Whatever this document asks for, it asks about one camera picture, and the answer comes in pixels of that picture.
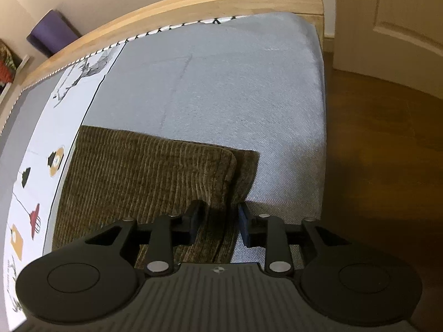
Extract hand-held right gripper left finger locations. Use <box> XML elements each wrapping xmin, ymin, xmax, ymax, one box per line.
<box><xmin>84</xmin><ymin>199</ymin><xmax>205</xmax><ymax>278</ymax></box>

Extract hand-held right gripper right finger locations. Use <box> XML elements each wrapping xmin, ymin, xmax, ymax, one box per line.
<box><xmin>237</xmin><ymin>202</ymin><xmax>347</xmax><ymax>278</ymax></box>

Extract brown corduroy pants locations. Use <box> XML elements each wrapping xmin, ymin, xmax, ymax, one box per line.
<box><xmin>52</xmin><ymin>126</ymin><xmax>261</xmax><ymax>264</ymax></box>

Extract purple rolled mat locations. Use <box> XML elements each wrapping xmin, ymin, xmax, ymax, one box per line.
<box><xmin>27</xmin><ymin>9</ymin><xmax>83</xmax><ymax>58</ymax></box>

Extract red cushion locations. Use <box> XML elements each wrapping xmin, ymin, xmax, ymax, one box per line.
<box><xmin>0</xmin><ymin>39</ymin><xmax>19</xmax><ymax>85</ymax></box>

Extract white door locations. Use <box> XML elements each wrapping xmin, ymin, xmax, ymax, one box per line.
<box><xmin>332</xmin><ymin>0</ymin><xmax>443</xmax><ymax>95</ymax></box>

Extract wooden bed frame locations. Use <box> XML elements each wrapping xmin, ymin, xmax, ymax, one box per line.
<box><xmin>20</xmin><ymin>0</ymin><xmax>325</xmax><ymax>91</ymax></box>

